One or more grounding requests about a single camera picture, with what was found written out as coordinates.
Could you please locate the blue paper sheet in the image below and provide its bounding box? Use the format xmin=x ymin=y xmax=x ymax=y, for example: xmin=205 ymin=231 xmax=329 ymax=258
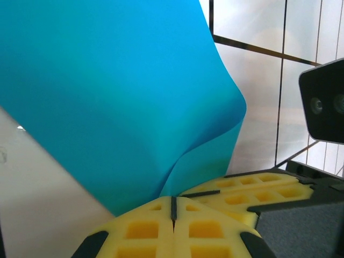
xmin=0 ymin=0 xmax=247 ymax=218

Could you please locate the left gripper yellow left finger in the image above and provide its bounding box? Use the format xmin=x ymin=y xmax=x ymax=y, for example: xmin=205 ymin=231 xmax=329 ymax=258
xmin=70 ymin=196 xmax=175 ymax=258

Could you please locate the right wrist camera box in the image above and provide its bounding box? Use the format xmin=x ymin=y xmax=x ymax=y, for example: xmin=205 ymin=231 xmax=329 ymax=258
xmin=298 ymin=58 xmax=344 ymax=146

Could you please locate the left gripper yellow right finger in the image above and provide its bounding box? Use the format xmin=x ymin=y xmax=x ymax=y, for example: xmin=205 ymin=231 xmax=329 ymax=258
xmin=173 ymin=196 xmax=275 ymax=258

